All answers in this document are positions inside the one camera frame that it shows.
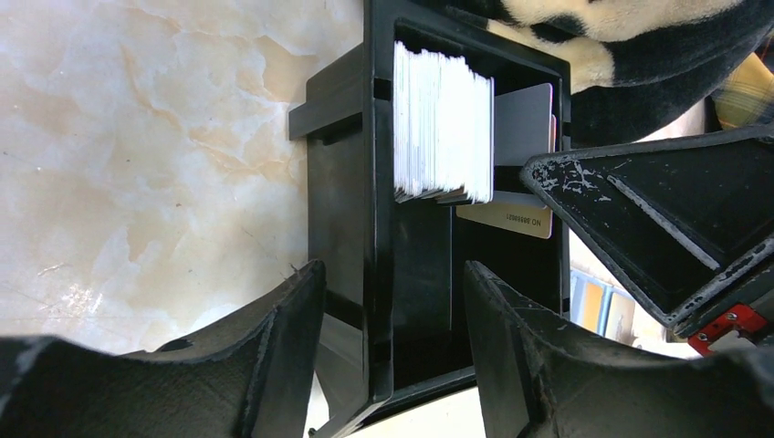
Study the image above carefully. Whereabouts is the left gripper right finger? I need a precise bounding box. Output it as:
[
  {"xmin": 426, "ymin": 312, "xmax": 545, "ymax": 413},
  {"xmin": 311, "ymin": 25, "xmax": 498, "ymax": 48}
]
[{"xmin": 464, "ymin": 261, "xmax": 773, "ymax": 437}]

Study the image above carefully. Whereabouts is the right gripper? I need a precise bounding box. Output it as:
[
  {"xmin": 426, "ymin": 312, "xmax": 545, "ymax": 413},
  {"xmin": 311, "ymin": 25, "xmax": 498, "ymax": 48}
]
[{"xmin": 519, "ymin": 125, "xmax": 773, "ymax": 357}]

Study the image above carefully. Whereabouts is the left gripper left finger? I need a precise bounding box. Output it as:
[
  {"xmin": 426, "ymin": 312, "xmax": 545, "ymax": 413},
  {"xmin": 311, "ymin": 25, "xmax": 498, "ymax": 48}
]
[{"xmin": 1, "ymin": 260, "xmax": 326, "ymax": 437}]

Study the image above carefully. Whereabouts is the yellow plaid cloth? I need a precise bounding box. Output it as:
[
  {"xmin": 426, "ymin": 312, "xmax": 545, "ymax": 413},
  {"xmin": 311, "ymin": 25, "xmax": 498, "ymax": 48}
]
[{"xmin": 711, "ymin": 53, "xmax": 773, "ymax": 130}]

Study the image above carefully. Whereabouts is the grey card in box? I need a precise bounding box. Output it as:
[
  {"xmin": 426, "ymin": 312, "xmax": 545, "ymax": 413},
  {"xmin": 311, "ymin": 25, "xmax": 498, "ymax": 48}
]
[{"xmin": 493, "ymin": 83, "xmax": 557, "ymax": 209}]

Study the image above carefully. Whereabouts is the white card stack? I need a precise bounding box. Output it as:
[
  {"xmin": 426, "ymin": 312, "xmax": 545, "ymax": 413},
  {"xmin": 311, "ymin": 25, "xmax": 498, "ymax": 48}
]
[{"xmin": 392, "ymin": 41, "xmax": 495, "ymax": 204}]

